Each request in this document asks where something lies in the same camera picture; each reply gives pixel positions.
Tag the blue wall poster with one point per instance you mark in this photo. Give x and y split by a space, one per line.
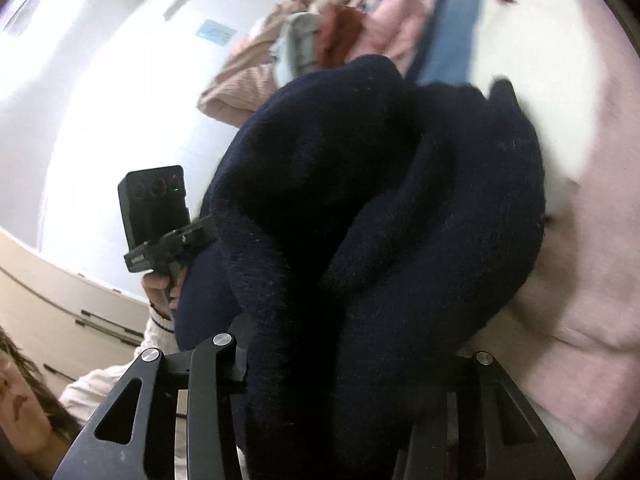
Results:
214 32

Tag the grey-blue garment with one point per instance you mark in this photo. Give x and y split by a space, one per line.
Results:
300 45

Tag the person's left hand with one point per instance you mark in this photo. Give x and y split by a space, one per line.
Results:
156 292

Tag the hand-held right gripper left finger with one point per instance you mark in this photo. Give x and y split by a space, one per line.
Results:
205 410

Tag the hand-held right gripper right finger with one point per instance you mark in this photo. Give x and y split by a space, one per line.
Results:
487 410

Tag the red garment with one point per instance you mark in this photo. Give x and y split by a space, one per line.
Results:
342 35

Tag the pink garment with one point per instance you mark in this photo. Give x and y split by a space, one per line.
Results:
400 30

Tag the beige cabinet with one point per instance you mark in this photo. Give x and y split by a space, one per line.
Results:
65 300

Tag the navy sweater with planet print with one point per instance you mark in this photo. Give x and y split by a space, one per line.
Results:
350 210

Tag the person's head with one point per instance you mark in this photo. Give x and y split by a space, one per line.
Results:
30 410

